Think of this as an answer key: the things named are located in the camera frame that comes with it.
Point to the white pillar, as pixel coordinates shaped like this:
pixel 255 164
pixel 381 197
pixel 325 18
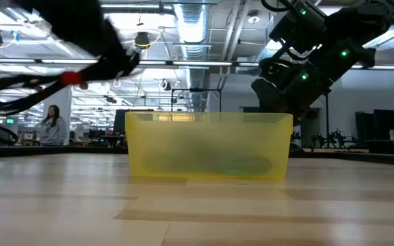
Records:
pixel 66 99

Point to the green exit sign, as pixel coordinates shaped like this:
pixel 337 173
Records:
pixel 10 121

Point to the black metal station frame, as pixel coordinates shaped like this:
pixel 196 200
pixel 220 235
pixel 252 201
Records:
pixel 197 90
pixel 327 116

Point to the background arms with green lights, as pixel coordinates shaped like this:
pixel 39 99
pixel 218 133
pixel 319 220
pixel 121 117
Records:
pixel 335 138

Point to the ceiling sprinkler head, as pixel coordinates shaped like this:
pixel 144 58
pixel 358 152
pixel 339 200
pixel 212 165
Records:
pixel 253 19

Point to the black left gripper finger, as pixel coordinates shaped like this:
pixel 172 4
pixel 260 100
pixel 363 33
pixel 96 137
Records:
pixel 127 63
pixel 101 73

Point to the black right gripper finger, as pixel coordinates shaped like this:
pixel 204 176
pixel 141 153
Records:
pixel 269 95
pixel 304 117

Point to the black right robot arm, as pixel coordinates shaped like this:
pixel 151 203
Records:
pixel 354 34

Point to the black aluminium table frame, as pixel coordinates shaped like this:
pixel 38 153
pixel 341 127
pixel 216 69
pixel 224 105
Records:
pixel 388 159

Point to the person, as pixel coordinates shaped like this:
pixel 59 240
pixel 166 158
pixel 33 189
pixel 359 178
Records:
pixel 54 131

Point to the background wooden table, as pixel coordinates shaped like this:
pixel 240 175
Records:
pixel 340 150

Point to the large silver ceiling duct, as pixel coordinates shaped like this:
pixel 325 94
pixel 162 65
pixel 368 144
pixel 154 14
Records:
pixel 192 27

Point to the yellow translucent plastic bin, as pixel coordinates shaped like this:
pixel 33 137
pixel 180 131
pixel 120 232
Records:
pixel 207 147

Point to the small white bottle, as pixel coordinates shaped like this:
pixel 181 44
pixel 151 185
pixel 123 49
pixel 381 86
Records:
pixel 392 135

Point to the stack of black panels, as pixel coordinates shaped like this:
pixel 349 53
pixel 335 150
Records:
pixel 378 124

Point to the long white light bar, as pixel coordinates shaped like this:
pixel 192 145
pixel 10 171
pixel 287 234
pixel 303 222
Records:
pixel 200 63

